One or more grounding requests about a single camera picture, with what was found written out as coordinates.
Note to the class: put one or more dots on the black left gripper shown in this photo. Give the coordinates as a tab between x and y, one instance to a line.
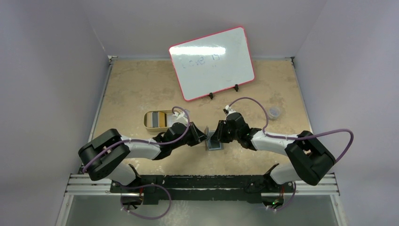
197	136

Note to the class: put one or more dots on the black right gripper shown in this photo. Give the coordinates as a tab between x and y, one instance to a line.
224	130

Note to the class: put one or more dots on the grey leather card holder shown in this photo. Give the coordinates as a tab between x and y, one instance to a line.
212	144

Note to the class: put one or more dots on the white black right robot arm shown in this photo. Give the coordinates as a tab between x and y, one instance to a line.
309	159

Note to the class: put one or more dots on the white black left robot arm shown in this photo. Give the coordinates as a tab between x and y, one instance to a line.
103	156

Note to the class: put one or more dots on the silver VIP card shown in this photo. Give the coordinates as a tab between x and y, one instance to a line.
171	119

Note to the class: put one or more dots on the beige plastic tray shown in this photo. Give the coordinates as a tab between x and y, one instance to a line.
157	129

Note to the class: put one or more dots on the small clear plastic cup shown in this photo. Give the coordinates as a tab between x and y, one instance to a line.
274	113

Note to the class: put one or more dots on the red framed whiteboard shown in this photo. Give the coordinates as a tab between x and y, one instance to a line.
212	63

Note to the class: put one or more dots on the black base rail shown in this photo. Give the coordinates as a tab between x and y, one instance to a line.
153	199

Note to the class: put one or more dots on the aluminium frame rail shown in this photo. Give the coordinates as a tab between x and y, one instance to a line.
81	184

